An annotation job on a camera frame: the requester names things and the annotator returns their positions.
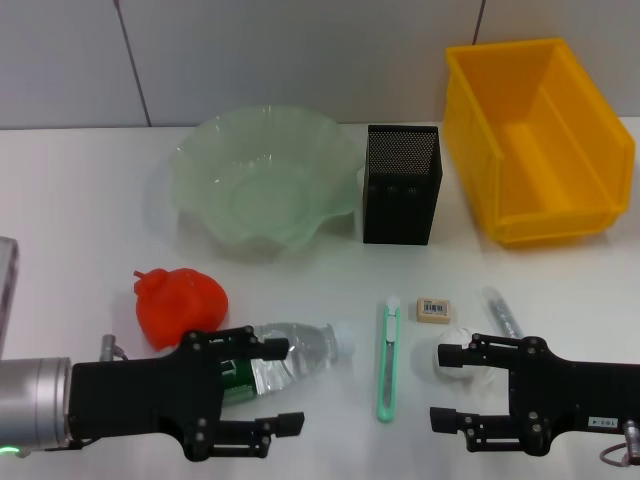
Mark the silver left gripper cable plug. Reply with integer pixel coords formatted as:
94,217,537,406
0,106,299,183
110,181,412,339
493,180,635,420
101,333,129,362

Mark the green frosted glass fruit bowl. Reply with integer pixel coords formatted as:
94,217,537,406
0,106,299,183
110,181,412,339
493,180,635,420
169,104,366,261

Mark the white paper ball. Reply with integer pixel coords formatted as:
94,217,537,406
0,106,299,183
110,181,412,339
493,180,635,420
437,327,511,386

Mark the black mesh pen holder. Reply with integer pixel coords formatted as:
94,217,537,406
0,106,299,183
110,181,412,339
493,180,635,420
362,124,444,246

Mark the grey pen in clear wrapper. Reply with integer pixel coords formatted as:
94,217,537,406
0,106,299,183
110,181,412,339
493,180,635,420
479,286,525,341

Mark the clear green-label water bottle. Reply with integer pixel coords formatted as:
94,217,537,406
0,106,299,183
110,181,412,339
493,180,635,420
219,321,357,404

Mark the yellow plastic storage bin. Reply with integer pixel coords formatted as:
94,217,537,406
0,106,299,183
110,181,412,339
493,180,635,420
444,37,636,250

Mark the red-orange toy orange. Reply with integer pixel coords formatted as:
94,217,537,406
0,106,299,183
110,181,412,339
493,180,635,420
132,267,230,351

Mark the thin dark right gripper cable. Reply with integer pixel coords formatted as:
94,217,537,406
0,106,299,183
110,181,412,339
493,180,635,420
599,442,634,469

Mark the green utility knife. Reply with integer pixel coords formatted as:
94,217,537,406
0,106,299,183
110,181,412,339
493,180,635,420
374,295,403,424

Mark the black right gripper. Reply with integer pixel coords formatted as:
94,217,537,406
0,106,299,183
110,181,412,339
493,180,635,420
429,331,640,457

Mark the beige eraser with barcode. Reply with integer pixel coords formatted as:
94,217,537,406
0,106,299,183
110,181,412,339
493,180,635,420
415,297,453,326

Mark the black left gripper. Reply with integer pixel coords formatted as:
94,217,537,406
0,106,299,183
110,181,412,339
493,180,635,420
69,325,306,462

